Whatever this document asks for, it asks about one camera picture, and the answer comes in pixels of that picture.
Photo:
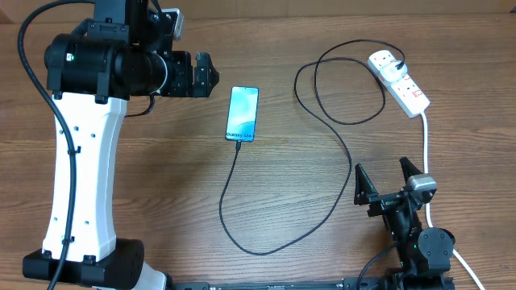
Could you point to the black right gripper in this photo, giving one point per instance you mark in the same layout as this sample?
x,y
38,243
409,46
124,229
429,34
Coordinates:
x,y
365,195

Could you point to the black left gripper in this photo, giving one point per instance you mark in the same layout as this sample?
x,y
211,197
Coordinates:
x,y
183,84

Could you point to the Galaxy S24 smartphone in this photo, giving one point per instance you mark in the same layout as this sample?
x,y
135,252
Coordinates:
x,y
241,118

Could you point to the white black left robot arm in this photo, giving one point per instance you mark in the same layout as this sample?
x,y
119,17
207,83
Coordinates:
x,y
125,50

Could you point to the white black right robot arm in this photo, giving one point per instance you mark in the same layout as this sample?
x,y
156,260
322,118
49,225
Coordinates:
x,y
424,254

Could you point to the white charger plug adapter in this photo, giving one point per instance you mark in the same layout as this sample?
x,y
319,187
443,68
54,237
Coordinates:
x,y
394,71

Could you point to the white power strip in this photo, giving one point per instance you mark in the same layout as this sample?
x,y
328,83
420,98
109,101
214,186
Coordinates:
x,y
406,92

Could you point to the cardboard back panel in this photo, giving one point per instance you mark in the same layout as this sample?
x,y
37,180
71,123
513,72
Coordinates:
x,y
15,11

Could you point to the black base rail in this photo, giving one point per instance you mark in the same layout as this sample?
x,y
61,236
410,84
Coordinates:
x,y
345,284

